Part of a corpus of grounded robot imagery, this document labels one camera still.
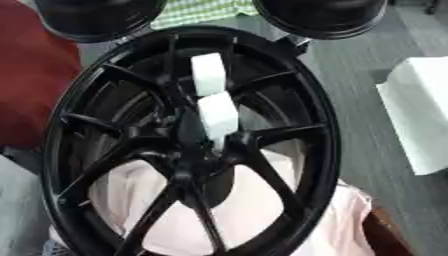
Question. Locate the white pin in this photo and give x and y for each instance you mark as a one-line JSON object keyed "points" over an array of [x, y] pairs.
{"points": [[208, 74], [219, 115]]}

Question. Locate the black spoked wheel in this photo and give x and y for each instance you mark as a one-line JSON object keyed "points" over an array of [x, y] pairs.
{"points": [[303, 110]]}

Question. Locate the black round wheel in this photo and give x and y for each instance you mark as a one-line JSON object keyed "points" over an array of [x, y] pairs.
{"points": [[96, 16], [321, 16]]}

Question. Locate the green white checked cloth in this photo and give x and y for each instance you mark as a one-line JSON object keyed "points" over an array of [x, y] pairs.
{"points": [[195, 11]]}

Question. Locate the pale pink cloth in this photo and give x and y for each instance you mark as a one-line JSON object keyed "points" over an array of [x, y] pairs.
{"points": [[344, 220]]}

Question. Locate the white box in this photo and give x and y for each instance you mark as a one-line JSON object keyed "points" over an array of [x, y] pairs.
{"points": [[423, 113]]}

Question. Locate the red cloth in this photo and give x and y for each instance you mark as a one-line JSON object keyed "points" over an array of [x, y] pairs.
{"points": [[32, 73]]}

